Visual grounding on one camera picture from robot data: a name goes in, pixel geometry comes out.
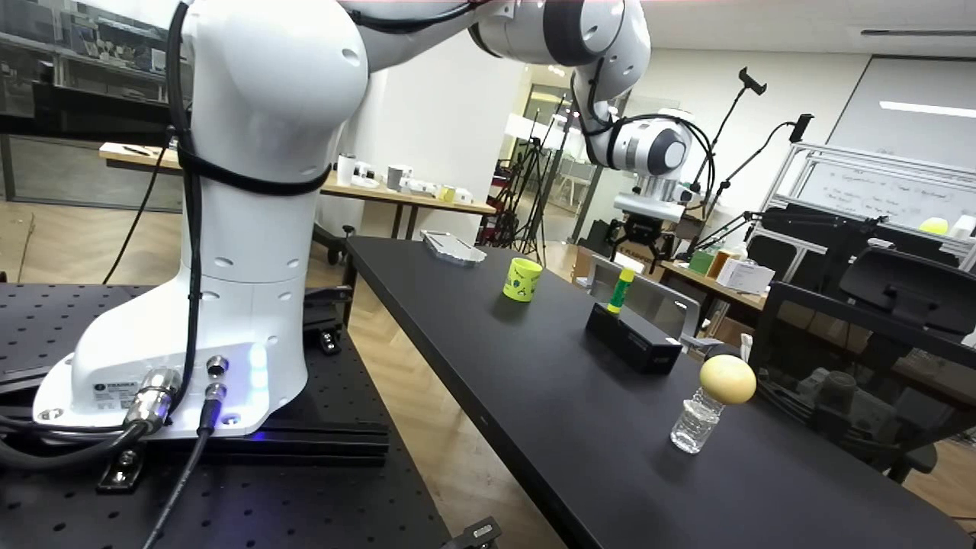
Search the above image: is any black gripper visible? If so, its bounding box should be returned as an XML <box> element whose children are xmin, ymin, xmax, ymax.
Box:
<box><xmin>609</xmin><ymin>194</ymin><xmax>686</xmax><ymax>265</ymax></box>

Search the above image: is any green yellow glue stick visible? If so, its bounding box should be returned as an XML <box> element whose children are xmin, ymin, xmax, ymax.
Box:
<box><xmin>603</xmin><ymin>265</ymin><xmax>640</xmax><ymax>318</ymax></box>

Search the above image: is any yellow-green mug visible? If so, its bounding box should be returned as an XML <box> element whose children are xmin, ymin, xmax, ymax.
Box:
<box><xmin>501</xmin><ymin>252</ymin><xmax>545</xmax><ymax>305</ymax></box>

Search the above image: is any grey flat panel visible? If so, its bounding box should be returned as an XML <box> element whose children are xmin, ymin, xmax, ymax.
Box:
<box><xmin>589</xmin><ymin>252</ymin><xmax>704</xmax><ymax>345</ymax></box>

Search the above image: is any black rectangular box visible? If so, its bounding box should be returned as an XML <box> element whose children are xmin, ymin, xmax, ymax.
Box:
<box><xmin>582</xmin><ymin>298</ymin><xmax>686</xmax><ymax>374</ymax></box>

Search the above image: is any yellow egg-shaped ball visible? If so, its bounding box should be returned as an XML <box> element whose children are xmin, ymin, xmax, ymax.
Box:
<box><xmin>695</xmin><ymin>351</ymin><xmax>759</xmax><ymax>408</ymax></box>

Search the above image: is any clear drinking glass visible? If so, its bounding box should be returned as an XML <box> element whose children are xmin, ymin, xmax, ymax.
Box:
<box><xmin>667</xmin><ymin>395</ymin><xmax>726</xmax><ymax>457</ymax></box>

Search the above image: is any whiteboard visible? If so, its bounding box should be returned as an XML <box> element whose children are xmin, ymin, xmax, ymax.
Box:
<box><xmin>759</xmin><ymin>142</ymin><xmax>976</xmax><ymax>243</ymax></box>

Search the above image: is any long wooden desk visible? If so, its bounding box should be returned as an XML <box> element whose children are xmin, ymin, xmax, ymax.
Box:
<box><xmin>97</xmin><ymin>142</ymin><xmax>501</xmax><ymax>243</ymax></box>

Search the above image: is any black edge clamp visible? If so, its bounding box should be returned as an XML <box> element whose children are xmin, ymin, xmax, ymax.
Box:
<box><xmin>438</xmin><ymin>515</ymin><xmax>507</xmax><ymax>549</ymax></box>

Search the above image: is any black perforated breadboard base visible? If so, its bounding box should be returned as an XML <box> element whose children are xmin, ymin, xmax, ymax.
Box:
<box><xmin>0</xmin><ymin>282</ymin><xmax>455</xmax><ymax>549</ymax></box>

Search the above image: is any dark equipment shelf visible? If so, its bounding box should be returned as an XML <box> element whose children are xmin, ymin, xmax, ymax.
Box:
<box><xmin>0</xmin><ymin>0</ymin><xmax>176</xmax><ymax>138</ymax></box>

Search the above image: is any black camera stand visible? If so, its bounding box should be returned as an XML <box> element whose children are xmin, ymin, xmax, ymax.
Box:
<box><xmin>682</xmin><ymin>64</ymin><xmax>773</xmax><ymax>256</ymax></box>
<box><xmin>698</xmin><ymin>109</ymin><xmax>817</xmax><ymax>256</ymax></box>

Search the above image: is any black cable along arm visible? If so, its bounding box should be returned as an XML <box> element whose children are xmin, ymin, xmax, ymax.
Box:
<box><xmin>161</xmin><ymin>0</ymin><xmax>334</xmax><ymax>420</ymax></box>

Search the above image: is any black base cable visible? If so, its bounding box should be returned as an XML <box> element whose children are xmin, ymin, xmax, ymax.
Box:
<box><xmin>141</xmin><ymin>354</ymin><xmax>233</xmax><ymax>549</ymax></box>

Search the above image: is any black hanging cable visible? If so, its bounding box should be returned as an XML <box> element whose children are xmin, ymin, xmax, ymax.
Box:
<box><xmin>101</xmin><ymin>151</ymin><xmax>171</xmax><ymax>288</ymax></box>

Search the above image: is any grey connector base cable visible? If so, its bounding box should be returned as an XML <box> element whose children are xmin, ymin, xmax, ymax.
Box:
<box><xmin>0</xmin><ymin>368</ymin><xmax>186</xmax><ymax>470</ymax></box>

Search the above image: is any metal base mounting bracket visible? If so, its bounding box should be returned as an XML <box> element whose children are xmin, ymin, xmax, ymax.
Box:
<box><xmin>95</xmin><ymin>443</ymin><xmax>148</xmax><ymax>497</ymax></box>

